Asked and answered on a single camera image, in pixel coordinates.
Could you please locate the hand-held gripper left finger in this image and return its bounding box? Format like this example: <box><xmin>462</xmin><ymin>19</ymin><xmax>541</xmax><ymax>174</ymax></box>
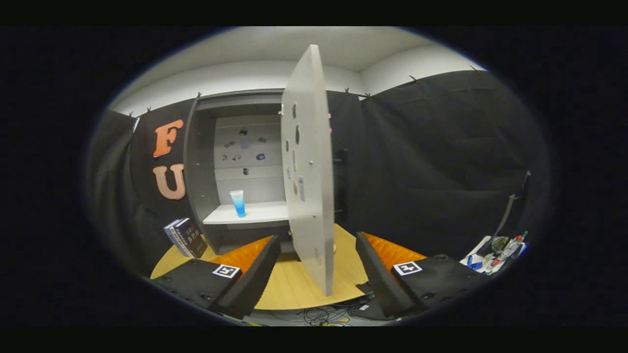
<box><xmin>150</xmin><ymin>235</ymin><xmax>283</xmax><ymax>320</ymax></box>

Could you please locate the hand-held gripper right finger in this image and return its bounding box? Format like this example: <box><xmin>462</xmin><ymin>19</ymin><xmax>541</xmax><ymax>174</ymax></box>
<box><xmin>356</xmin><ymin>231</ymin><xmax>491</xmax><ymax>318</ymax></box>

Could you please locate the blue and white tube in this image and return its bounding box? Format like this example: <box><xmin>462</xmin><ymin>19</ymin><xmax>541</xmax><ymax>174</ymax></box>
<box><xmin>230</xmin><ymin>190</ymin><xmax>246</xmax><ymax>218</ymax></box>

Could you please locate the white cabinet door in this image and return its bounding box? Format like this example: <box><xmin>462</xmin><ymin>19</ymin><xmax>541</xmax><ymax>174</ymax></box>
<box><xmin>281</xmin><ymin>44</ymin><xmax>336</xmax><ymax>297</ymax></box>

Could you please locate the white cabinet shelf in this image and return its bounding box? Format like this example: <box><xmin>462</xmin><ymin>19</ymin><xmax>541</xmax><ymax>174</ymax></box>
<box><xmin>203</xmin><ymin>201</ymin><xmax>290</xmax><ymax>226</ymax></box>

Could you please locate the dark blue book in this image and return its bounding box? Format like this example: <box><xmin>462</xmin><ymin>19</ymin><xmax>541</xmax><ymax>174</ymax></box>
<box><xmin>174</xmin><ymin>218</ymin><xmax>209</xmax><ymax>259</ymax></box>

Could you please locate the light blue book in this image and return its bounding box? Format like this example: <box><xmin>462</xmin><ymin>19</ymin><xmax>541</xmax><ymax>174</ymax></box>
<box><xmin>163</xmin><ymin>220</ymin><xmax>189</xmax><ymax>258</ymax></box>

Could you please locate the black backdrop cloth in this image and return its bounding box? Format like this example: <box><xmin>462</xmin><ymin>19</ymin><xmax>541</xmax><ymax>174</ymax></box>
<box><xmin>88</xmin><ymin>69</ymin><xmax>555</xmax><ymax>276</ymax></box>

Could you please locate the dark grey cabinet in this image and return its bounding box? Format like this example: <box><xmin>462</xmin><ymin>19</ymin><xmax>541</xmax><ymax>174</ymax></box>
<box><xmin>184</xmin><ymin>88</ymin><xmax>346</xmax><ymax>255</ymax></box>

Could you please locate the bundle of floor cables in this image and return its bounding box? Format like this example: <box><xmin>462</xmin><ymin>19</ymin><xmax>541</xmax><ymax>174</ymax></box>
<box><xmin>267</xmin><ymin>293</ymin><xmax>379</xmax><ymax>327</ymax></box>

